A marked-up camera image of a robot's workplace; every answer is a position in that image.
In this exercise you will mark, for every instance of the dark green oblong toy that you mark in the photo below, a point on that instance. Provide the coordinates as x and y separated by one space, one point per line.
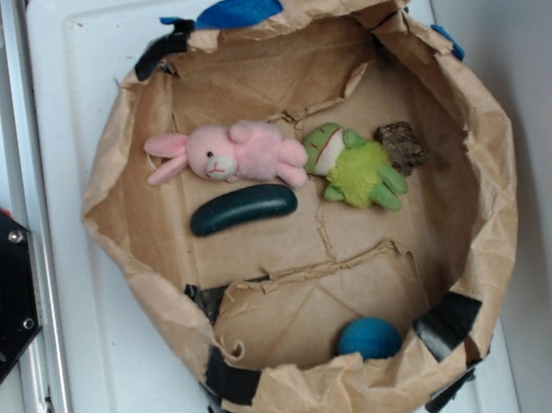
243 206

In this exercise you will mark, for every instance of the pink plush bunny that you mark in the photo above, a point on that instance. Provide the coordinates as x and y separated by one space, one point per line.
245 150

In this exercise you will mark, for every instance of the brown paper bag bin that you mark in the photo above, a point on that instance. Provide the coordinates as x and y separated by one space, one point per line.
255 312

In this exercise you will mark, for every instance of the green plush frog doll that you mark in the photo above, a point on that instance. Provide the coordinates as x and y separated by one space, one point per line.
358 171

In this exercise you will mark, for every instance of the brown rough block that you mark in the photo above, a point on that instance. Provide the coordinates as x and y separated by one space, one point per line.
406 151

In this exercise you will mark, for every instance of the blue felt ball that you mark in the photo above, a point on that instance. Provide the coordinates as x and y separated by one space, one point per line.
370 337

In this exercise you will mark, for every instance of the white plastic tray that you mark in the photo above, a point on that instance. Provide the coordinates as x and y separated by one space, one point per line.
81 50

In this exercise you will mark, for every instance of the aluminium extrusion rail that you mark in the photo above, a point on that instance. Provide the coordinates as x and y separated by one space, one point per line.
42 367

